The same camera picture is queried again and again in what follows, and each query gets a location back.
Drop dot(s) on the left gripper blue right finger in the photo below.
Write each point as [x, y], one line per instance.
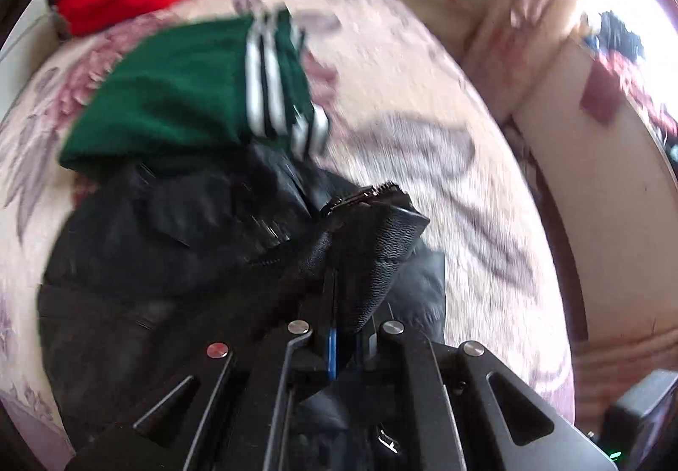
[461, 408]

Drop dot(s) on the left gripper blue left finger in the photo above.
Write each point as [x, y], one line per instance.
[232, 411]

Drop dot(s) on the black leather jacket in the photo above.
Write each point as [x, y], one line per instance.
[158, 265]

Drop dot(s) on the beige wooden headboard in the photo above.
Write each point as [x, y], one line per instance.
[612, 186]

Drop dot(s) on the floral pink bed blanket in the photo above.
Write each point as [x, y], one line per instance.
[401, 110]

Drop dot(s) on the green striped sweater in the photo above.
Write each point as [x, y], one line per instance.
[198, 89]

